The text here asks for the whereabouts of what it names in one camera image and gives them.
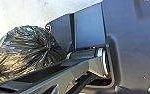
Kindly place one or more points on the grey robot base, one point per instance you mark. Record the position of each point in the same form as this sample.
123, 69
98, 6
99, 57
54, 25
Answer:
131, 40

